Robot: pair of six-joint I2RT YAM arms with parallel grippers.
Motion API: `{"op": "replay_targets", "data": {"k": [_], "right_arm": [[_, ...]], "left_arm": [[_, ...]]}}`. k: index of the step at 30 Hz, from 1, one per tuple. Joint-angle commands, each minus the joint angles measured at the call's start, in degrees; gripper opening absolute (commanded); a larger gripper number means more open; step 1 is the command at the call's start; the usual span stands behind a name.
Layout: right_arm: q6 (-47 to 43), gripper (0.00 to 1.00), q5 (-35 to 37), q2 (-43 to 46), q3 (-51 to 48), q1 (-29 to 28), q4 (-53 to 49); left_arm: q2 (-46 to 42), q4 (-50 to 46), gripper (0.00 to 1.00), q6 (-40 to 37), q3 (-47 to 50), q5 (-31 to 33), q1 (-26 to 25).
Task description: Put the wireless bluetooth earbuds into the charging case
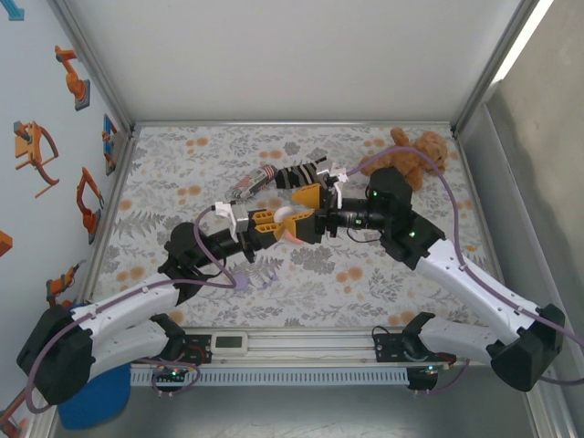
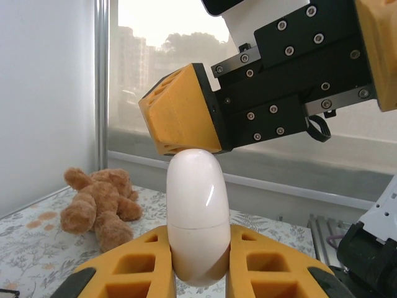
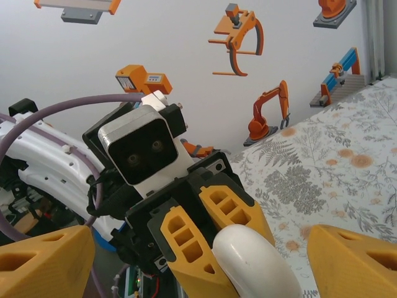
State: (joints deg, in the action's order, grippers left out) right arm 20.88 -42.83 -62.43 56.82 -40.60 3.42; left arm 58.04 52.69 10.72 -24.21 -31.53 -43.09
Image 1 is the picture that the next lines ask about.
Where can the pink earbud charging case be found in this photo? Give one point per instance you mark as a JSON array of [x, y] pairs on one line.
[[294, 238]]

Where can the white earbud charging case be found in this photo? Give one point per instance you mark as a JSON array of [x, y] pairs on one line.
[[284, 213]]

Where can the purple earbud charging case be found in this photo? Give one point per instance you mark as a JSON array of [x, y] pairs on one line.
[[242, 279]]

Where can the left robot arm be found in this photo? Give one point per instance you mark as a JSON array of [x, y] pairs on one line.
[[118, 310]]

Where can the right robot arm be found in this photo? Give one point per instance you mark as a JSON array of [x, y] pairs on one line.
[[483, 292]]

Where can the black white striped sock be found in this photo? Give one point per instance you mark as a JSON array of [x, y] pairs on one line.
[[296, 175]]

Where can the grey red patterned sock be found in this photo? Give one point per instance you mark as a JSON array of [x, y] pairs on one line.
[[253, 180]]

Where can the brown teddy bear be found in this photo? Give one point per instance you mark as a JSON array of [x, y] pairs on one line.
[[420, 150]]

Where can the floral tablecloth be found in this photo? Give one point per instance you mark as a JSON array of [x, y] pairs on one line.
[[182, 155]]

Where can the white digital display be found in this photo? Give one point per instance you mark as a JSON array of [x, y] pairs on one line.
[[229, 343]]

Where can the black controller board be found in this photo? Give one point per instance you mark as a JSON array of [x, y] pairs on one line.
[[422, 378], [173, 376]]

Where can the blue conveyor sticker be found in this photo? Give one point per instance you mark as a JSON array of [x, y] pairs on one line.
[[109, 141]]

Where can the blue cap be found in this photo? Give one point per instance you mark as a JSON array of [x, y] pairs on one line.
[[100, 397]]

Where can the orange box sticker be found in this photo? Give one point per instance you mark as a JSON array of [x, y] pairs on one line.
[[4, 242]]

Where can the orange gripper sticker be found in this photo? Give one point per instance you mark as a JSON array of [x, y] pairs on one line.
[[29, 146]]

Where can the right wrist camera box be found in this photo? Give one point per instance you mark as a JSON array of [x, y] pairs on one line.
[[335, 178]]

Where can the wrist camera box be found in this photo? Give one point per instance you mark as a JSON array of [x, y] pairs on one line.
[[228, 213], [335, 178]]

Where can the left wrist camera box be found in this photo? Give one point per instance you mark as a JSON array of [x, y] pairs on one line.
[[228, 213]]

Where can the aluminium frame rail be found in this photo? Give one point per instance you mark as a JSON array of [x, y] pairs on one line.
[[292, 123]]

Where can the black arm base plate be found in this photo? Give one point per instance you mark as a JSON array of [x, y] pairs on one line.
[[388, 347], [194, 351]]

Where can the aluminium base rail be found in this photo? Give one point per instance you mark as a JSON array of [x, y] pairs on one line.
[[319, 347]]

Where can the aluminium frame post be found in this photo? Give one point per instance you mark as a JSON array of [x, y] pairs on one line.
[[496, 59], [89, 59]]

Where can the teal wall sticker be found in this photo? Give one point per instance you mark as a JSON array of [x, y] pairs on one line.
[[13, 9]]

